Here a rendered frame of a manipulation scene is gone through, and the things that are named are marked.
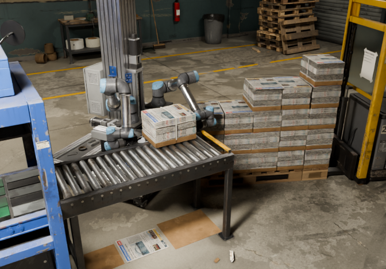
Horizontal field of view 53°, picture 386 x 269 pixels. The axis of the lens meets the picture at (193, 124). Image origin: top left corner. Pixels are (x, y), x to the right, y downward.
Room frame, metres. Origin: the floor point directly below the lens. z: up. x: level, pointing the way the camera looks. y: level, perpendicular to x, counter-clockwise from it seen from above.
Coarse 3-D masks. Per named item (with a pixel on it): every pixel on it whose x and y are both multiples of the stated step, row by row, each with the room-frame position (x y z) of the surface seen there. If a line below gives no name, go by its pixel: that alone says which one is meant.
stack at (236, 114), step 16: (224, 112) 3.50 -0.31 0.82; (240, 112) 3.47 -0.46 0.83; (256, 112) 3.49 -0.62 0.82; (272, 112) 3.51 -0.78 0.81; (288, 112) 3.53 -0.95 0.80; (304, 112) 3.56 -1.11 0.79; (208, 128) 3.42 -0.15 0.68; (224, 128) 3.47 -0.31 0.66; (240, 128) 3.46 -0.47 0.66; (256, 128) 3.48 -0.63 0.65; (224, 144) 3.43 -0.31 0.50; (240, 144) 3.47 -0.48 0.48; (256, 144) 3.49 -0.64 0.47; (272, 144) 3.51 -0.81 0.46; (288, 144) 3.53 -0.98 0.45; (304, 144) 3.55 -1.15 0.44; (240, 160) 3.47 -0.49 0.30; (256, 160) 3.49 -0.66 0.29; (272, 160) 3.51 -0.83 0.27; (288, 160) 3.53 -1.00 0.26; (208, 176) 3.60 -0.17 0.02; (224, 176) 3.44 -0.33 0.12; (240, 176) 3.46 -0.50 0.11; (288, 176) 3.54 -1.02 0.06
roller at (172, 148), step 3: (171, 144) 2.83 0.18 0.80; (168, 147) 2.82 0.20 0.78; (171, 147) 2.79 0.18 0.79; (174, 147) 2.78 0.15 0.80; (171, 150) 2.78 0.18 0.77; (174, 150) 2.75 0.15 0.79; (177, 150) 2.73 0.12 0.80; (177, 153) 2.69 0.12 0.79; (180, 153) 2.67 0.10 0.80; (183, 153) 2.67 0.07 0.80; (177, 156) 2.69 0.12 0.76; (180, 156) 2.65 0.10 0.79; (183, 156) 2.63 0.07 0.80; (186, 156) 2.62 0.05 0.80; (183, 159) 2.60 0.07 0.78; (186, 159) 2.58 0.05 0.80; (189, 159) 2.58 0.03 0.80; (186, 162) 2.56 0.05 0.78; (189, 162) 2.54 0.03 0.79; (192, 162) 2.53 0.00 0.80
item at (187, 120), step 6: (168, 108) 3.06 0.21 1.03; (174, 108) 3.06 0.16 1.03; (180, 108) 3.05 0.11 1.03; (186, 108) 3.06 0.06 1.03; (180, 114) 2.92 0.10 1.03; (186, 114) 2.92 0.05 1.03; (192, 114) 2.92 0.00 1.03; (180, 120) 2.86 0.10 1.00; (186, 120) 2.89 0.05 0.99; (192, 120) 2.91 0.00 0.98; (180, 126) 2.86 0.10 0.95; (186, 126) 2.89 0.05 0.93; (192, 126) 2.92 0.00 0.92; (180, 132) 2.87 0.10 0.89; (186, 132) 2.89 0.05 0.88; (192, 132) 2.92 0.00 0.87
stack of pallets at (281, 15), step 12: (264, 0) 10.22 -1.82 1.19; (276, 0) 9.93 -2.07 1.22; (288, 0) 10.21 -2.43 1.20; (300, 0) 9.89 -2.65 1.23; (312, 0) 10.20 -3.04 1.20; (264, 12) 10.26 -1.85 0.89; (276, 12) 10.46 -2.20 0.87; (288, 12) 10.25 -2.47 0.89; (300, 12) 10.46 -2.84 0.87; (264, 24) 10.24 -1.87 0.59; (276, 24) 10.15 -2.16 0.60; (264, 36) 10.21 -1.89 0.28; (276, 36) 9.67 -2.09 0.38; (276, 48) 9.67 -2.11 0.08
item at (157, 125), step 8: (144, 112) 2.96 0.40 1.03; (152, 112) 2.96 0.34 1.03; (160, 112) 2.97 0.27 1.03; (144, 120) 2.94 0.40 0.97; (152, 120) 2.80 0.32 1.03; (160, 120) 2.80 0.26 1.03; (168, 120) 2.81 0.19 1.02; (144, 128) 2.96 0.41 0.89; (152, 128) 2.81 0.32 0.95; (160, 128) 2.78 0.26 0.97; (168, 128) 2.81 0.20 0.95; (152, 136) 2.81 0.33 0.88; (160, 136) 2.78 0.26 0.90; (168, 136) 2.81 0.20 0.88
